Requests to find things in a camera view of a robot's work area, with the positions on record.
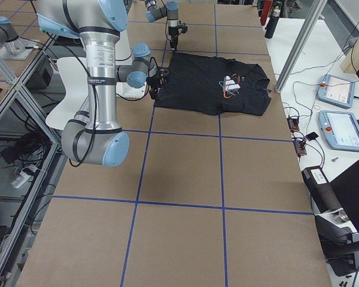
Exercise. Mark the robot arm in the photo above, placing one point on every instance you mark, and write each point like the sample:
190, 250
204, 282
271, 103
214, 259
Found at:
169, 11
94, 135

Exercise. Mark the aluminium frame post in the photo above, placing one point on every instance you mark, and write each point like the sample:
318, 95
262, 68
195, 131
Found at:
305, 31

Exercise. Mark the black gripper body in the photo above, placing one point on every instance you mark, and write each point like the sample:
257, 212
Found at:
172, 33
154, 81

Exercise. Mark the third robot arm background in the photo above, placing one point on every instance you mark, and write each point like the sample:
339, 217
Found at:
12, 47

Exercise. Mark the near teach pendant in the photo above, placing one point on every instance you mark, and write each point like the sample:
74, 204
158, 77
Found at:
340, 130

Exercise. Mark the teach pendant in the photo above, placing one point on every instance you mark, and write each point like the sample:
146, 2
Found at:
336, 91
340, 130

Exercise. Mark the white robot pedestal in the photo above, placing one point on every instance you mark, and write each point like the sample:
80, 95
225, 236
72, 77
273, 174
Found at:
124, 57

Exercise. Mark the black graphic t-shirt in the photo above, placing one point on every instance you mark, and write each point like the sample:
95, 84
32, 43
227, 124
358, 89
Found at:
214, 85

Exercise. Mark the far teach pendant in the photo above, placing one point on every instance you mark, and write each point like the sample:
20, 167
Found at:
336, 91

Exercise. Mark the black water bottle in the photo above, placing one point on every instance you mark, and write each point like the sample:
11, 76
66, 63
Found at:
271, 25

